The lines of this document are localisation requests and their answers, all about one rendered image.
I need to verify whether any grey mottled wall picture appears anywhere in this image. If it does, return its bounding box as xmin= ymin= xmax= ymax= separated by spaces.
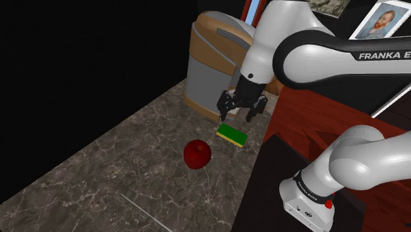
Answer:
xmin=304 ymin=0 xmax=352 ymax=18

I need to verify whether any tan and grey appliance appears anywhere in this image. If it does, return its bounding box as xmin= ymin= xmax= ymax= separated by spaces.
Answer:
xmin=183 ymin=10 xmax=258 ymax=123

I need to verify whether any dark robot stand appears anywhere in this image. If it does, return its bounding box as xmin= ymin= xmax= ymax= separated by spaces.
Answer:
xmin=230 ymin=132 xmax=368 ymax=232

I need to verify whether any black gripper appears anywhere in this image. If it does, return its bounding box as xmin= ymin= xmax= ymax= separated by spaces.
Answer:
xmin=216 ymin=75 xmax=269 ymax=123

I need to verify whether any green and yellow sponge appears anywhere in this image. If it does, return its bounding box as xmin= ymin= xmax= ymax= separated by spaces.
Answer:
xmin=215 ymin=123 xmax=249 ymax=148

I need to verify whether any portrait painting of bearded man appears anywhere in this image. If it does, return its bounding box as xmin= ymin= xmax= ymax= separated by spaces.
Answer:
xmin=348 ymin=0 xmax=411 ymax=40

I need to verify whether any red framed window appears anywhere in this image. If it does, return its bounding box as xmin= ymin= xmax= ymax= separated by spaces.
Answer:
xmin=240 ymin=0 xmax=269 ymax=28

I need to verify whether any red apple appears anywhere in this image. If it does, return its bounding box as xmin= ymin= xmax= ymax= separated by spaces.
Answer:
xmin=183 ymin=139 xmax=212 ymax=170

